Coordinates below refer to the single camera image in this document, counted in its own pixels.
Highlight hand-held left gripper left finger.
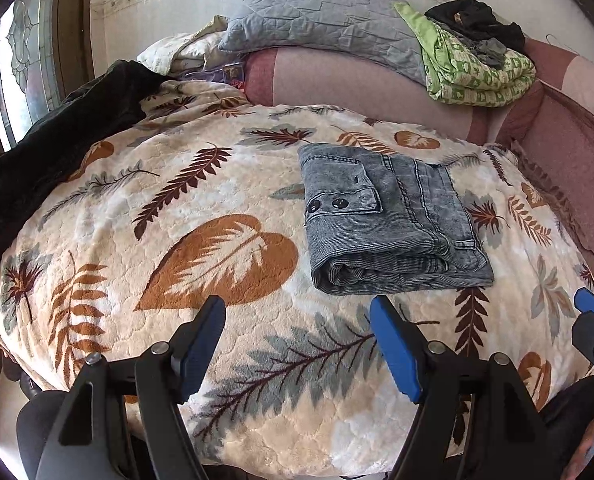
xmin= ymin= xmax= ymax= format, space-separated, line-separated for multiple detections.
xmin=34 ymin=295 xmax=227 ymax=480

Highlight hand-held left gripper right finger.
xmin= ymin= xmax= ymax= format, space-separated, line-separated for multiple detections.
xmin=369 ymin=294 xmax=566 ymax=480

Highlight grey-blue denim pants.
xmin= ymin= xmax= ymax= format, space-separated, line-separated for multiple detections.
xmin=298 ymin=143 xmax=496 ymax=295

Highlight person's black trouser leg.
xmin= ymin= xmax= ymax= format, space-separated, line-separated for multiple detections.
xmin=541 ymin=375 xmax=594 ymax=480

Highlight cream leaf print blanket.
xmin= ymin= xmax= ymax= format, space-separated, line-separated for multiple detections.
xmin=0 ymin=82 xmax=594 ymax=480

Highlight dark rounded object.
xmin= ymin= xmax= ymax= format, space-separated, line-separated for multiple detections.
xmin=2 ymin=360 xmax=80 ymax=480

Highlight green patterned blanket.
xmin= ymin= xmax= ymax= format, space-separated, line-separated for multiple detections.
xmin=393 ymin=1 xmax=537 ymax=107

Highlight black garment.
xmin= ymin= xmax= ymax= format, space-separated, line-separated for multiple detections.
xmin=0 ymin=59 xmax=166 ymax=279

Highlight small grey cloth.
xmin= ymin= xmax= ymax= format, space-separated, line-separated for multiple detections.
xmin=459 ymin=35 xmax=508 ymax=69

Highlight purple printed item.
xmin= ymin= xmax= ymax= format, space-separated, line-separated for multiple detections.
xmin=187 ymin=62 xmax=248 ymax=89

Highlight cream cloth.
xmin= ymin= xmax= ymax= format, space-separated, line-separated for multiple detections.
xmin=137 ymin=15 xmax=251 ymax=79

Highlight black clothing with gold trim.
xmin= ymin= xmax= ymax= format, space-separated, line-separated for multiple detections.
xmin=424 ymin=0 xmax=527 ymax=54

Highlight grey quilted pillow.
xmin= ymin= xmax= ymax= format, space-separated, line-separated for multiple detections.
xmin=218 ymin=0 xmax=429 ymax=87

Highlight stained glass window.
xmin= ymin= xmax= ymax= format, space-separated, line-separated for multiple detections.
xmin=0 ymin=0 xmax=64 ymax=152

